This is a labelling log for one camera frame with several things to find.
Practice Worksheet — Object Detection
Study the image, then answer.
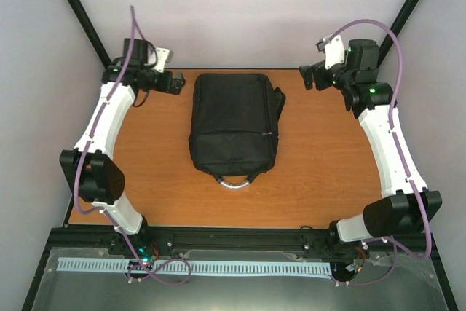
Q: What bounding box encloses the right black corner post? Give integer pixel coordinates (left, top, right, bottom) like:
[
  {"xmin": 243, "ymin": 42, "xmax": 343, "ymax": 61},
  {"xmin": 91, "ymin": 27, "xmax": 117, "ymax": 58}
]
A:
[{"xmin": 377, "ymin": 0, "xmax": 420, "ymax": 70}]

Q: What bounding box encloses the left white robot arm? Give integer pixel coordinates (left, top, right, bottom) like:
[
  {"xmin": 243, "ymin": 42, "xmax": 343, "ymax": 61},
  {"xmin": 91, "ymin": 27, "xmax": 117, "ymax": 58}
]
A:
[{"xmin": 59, "ymin": 38, "xmax": 186, "ymax": 255}]

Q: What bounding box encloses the left black corner post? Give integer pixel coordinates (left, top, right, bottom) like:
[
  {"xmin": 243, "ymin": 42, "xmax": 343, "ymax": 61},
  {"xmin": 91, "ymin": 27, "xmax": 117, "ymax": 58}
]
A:
[{"xmin": 66, "ymin": 0, "xmax": 111, "ymax": 68}]

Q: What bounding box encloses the black corner post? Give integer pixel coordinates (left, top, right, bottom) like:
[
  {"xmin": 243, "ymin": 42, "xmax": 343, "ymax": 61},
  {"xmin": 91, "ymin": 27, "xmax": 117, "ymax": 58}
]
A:
[
  {"xmin": 377, "ymin": 0, "xmax": 420, "ymax": 70},
  {"xmin": 66, "ymin": 0, "xmax": 111, "ymax": 68}
]

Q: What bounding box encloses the light blue cable duct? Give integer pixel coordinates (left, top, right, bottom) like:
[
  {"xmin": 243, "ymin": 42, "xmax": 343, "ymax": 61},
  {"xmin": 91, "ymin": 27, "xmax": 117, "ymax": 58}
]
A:
[{"xmin": 56, "ymin": 257, "xmax": 332, "ymax": 278}]

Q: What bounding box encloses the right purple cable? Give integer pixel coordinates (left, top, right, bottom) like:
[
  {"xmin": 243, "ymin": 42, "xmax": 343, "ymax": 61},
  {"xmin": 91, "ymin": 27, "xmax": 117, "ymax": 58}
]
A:
[{"xmin": 329, "ymin": 18, "xmax": 433, "ymax": 286}]

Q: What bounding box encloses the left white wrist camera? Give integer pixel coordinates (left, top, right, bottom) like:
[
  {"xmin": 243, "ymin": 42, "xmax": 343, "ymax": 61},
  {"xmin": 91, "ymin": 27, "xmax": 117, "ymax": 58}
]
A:
[{"xmin": 146, "ymin": 47, "xmax": 173, "ymax": 73}]

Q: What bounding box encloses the black aluminium frame rail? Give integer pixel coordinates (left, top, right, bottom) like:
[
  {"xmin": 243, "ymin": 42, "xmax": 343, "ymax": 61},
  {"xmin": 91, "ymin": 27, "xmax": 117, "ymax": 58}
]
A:
[{"xmin": 47, "ymin": 226, "xmax": 436, "ymax": 253}]

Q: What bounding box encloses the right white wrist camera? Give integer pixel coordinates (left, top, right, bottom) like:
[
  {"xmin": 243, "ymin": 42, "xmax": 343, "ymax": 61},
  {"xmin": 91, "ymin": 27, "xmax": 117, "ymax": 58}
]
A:
[{"xmin": 316, "ymin": 35, "xmax": 346, "ymax": 70}]

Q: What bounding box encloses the black student bag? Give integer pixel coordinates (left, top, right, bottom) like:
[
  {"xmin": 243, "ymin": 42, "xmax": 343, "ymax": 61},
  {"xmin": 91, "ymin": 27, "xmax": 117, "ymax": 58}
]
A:
[{"xmin": 189, "ymin": 73, "xmax": 286, "ymax": 190}]

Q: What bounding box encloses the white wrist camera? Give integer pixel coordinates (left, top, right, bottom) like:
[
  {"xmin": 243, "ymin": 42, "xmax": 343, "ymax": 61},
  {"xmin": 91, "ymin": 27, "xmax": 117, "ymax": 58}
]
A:
[
  {"xmin": 146, "ymin": 47, "xmax": 173, "ymax": 73},
  {"xmin": 316, "ymin": 35, "xmax": 346, "ymax": 70}
]

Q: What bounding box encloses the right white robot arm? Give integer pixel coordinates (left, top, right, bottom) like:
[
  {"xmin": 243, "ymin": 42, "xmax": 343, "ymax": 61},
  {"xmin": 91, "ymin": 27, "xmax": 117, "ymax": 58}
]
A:
[{"xmin": 299, "ymin": 36, "xmax": 442, "ymax": 245}]

